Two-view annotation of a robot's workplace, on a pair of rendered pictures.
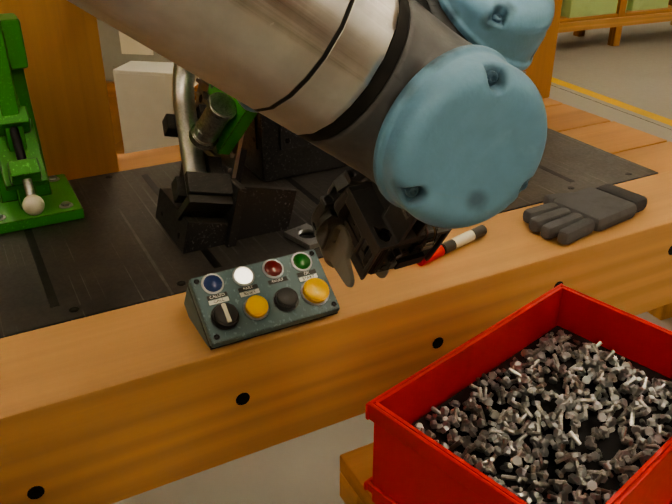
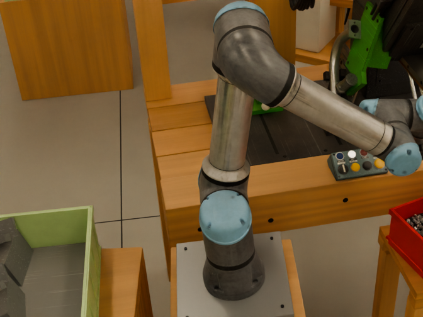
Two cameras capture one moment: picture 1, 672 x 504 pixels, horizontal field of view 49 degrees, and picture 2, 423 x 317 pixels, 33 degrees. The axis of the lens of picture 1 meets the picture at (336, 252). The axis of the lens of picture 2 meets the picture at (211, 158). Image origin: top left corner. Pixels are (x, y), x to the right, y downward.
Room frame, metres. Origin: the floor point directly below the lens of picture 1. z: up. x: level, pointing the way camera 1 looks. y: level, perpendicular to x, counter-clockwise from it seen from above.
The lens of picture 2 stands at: (-0.95, -0.09, 2.15)
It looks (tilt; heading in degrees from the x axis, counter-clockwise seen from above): 36 degrees down; 20
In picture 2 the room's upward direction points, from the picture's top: 4 degrees counter-clockwise
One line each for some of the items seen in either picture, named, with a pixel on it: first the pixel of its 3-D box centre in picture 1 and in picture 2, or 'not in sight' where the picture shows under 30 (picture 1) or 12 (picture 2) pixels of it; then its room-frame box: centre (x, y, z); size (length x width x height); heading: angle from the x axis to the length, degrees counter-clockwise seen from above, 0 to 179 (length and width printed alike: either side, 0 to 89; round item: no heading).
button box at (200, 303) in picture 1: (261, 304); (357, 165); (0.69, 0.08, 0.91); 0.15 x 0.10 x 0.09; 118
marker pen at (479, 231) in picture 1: (452, 244); not in sight; (0.84, -0.15, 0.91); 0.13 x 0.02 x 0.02; 132
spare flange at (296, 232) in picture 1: (308, 236); not in sight; (0.87, 0.04, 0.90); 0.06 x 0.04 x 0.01; 42
